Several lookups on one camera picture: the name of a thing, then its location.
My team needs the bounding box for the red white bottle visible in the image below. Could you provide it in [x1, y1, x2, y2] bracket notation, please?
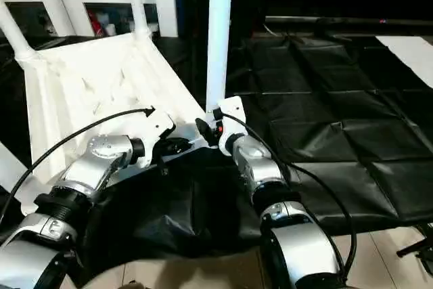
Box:
[89, 11, 103, 37]

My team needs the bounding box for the white plastic table top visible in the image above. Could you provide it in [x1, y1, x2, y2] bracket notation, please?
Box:
[15, 33, 217, 216]

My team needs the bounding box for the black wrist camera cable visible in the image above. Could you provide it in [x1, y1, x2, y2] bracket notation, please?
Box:
[0, 106, 157, 219]
[221, 112, 359, 277]

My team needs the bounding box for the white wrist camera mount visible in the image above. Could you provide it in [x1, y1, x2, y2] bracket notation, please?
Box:
[137, 106, 177, 169]
[216, 96, 248, 157]

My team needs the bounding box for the black plastic mat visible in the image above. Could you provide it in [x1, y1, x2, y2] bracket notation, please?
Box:
[0, 30, 433, 263]

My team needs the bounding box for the black floor stand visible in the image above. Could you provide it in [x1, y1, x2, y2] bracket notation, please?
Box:
[395, 223, 433, 270]

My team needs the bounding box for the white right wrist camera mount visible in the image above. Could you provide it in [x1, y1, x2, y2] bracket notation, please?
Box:
[216, 96, 248, 157]

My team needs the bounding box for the black left wrist camera cable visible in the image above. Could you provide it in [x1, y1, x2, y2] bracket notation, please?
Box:
[0, 106, 157, 219]

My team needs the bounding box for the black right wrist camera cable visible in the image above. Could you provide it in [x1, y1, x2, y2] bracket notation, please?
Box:
[221, 112, 359, 277]

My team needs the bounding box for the white flat board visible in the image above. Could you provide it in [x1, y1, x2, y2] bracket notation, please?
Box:
[374, 35, 433, 89]

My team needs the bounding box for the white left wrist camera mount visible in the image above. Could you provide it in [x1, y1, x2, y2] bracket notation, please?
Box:
[137, 106, 177, 169]

